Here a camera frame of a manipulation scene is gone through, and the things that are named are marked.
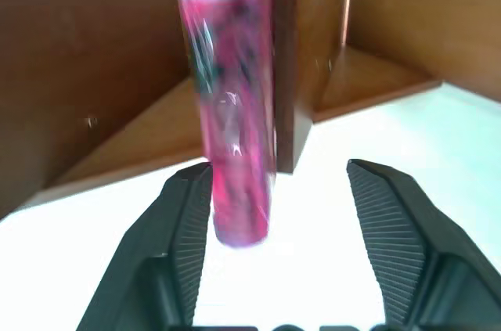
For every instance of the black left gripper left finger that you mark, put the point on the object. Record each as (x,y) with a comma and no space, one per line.
(164,252)

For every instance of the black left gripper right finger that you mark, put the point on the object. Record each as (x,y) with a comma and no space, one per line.
(407,245)

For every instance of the pink patterned tube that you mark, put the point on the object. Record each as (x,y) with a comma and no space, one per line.
(235,112)

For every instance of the wooden bookshelf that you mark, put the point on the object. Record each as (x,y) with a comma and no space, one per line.
(98,73)

